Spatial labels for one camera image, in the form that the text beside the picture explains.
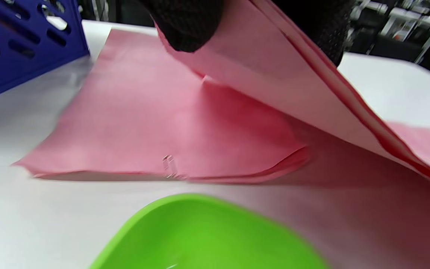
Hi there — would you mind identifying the silver paper clip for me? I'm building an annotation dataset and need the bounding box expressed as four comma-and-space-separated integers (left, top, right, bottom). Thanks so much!
162, 154, 180, 180

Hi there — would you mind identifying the pink paper stack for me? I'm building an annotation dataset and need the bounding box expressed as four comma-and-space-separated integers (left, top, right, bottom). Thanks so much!
12, 28, 312, 184
155, 0, 430, 187

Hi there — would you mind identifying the person's right hand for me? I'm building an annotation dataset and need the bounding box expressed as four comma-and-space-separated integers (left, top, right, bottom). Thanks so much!
140, 0, 357, 68

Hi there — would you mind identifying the green plastic bowl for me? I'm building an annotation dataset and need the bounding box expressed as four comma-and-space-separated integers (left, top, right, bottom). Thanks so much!
89, 193, 331, 269

